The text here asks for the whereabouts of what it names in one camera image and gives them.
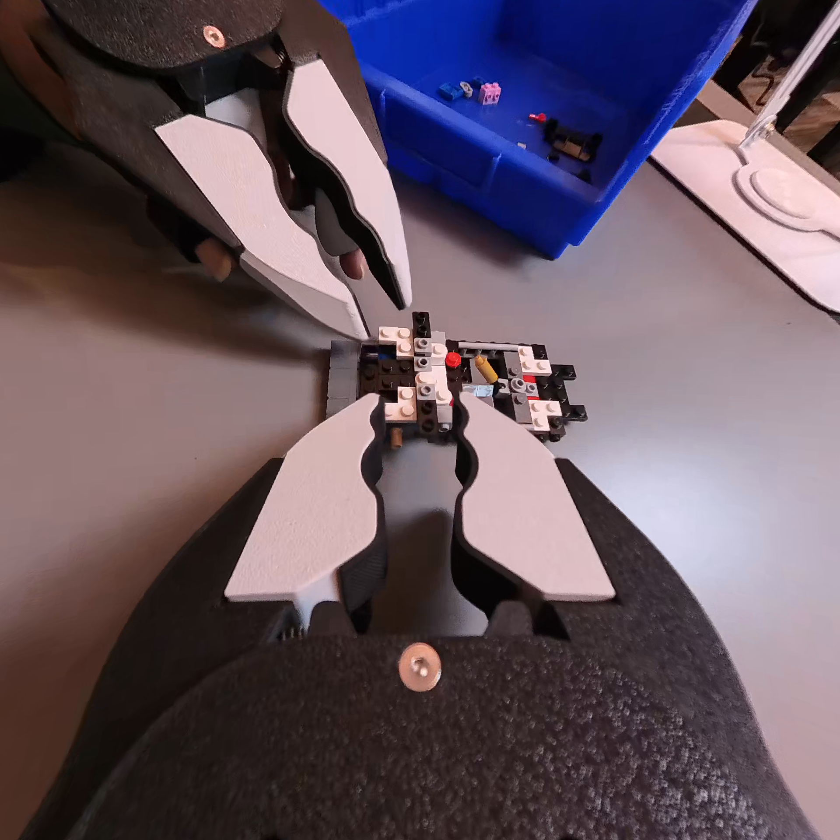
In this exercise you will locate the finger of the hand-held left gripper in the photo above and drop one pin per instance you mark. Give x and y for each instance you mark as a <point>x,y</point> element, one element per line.
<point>250,197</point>
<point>348,158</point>

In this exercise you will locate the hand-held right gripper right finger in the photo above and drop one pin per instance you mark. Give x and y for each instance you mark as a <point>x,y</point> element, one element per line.
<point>532,525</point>

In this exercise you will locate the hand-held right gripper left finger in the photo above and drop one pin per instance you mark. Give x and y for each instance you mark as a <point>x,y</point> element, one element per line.
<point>309,525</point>

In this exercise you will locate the blue plastic bin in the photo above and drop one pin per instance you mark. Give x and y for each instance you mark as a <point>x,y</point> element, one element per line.
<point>433,145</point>

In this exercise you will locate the lego car model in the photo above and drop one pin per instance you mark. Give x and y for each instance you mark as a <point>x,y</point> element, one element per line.
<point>420,381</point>

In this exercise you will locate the lego pieces pile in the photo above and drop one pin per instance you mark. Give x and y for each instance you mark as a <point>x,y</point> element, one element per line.
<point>578,138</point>

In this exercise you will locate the white book stand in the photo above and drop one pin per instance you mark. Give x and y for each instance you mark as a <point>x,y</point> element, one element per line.
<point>788,197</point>

